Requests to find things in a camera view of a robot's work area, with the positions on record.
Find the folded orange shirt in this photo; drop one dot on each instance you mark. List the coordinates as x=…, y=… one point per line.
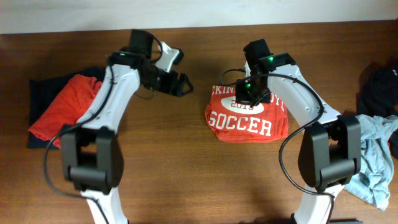
x=62, y=112

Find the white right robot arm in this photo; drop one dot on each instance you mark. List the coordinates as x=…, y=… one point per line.
x=330, y=152

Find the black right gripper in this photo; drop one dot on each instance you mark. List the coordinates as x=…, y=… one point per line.
x=242, y=97

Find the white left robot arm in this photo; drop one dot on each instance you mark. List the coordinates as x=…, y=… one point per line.
x=91, y=157

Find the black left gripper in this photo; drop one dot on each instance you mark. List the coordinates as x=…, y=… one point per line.
x=178, y=89

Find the orange t-shirt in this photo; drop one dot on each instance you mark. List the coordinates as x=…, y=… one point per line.
x=236, y=123

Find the black crumpled garment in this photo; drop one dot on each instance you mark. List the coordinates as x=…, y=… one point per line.
x=378, y=90

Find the folded navy garment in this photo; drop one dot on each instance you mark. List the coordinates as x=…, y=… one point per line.
x=40, y=93

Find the light blue crumpled garment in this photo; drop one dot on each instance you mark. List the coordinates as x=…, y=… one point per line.
x=371, y=184

